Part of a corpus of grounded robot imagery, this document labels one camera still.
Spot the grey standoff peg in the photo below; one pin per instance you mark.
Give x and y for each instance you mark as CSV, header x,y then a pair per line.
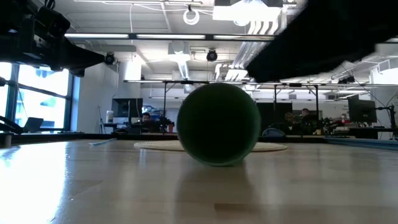
x,y
7,141

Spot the large glass window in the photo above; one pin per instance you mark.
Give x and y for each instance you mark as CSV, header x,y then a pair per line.
x,y
43,109

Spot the white ventilation duct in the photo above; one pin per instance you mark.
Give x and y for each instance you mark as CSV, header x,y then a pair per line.
x,y
179,49

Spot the person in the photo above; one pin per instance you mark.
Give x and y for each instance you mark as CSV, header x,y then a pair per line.
x,y
146,117
289,118
306,119

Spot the light blue thin stick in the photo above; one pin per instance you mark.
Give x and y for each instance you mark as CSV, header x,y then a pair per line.
x,y
102,142

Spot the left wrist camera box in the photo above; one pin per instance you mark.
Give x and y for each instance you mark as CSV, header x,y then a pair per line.
x,y
54,21

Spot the black ceiling camera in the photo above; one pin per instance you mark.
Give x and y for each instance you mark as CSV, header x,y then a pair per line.
x,y
109,58
211,55

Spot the white bottle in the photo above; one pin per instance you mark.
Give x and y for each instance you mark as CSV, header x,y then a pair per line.
x,y
109,116

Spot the overhead LED light bar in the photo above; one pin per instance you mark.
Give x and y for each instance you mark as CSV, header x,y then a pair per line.
x,y
96,36

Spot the black arched clamp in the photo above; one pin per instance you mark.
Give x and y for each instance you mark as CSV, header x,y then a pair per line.
x,y
273,133

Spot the black partition panel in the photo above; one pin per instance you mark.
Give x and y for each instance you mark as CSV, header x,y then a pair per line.
x,y
267,115

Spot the open laptop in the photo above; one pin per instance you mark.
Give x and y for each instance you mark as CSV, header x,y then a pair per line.
x,y
32,124

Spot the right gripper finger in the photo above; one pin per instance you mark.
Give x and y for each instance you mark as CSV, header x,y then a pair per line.
x,y
311,40

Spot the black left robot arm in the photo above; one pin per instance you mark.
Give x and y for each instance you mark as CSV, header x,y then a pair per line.
x,y
15,12

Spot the black computer monitor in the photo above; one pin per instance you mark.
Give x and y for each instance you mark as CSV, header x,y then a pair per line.
x,y
127,107
362,110

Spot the dark green ball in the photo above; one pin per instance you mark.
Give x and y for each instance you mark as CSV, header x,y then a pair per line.
x,y
217,124

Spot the round woven placemat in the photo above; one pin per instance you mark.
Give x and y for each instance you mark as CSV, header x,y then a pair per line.
x,y
155,146

